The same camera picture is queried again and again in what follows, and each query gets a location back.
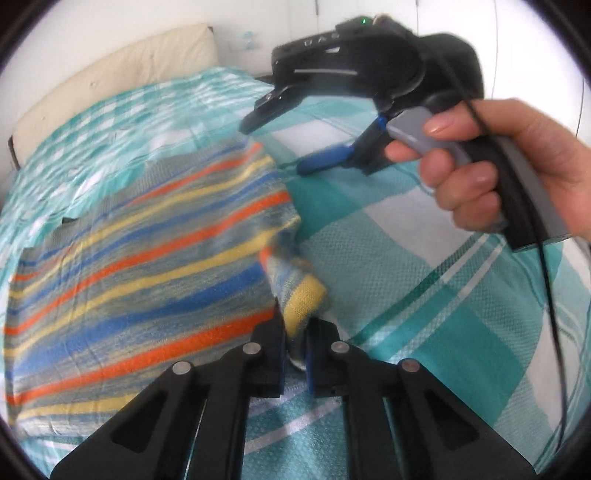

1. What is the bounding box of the striped knit sweater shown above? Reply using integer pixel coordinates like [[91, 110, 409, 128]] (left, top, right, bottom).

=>
[[3, 138, 328, 439]]

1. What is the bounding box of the person's right hand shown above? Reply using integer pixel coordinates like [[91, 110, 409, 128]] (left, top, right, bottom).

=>
[[383, 97, 591, 243]]

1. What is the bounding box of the cream padded headboard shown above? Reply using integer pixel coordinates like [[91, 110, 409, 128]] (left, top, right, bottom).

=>
[[8, 24, 218, 170]]

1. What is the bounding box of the teal plaid bed cover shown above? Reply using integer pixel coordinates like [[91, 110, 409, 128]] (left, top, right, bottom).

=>
[[0, 67, 583, 480]]

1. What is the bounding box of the wall socket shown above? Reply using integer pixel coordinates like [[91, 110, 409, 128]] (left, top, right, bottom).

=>
[[228, 31, 259, 53]]

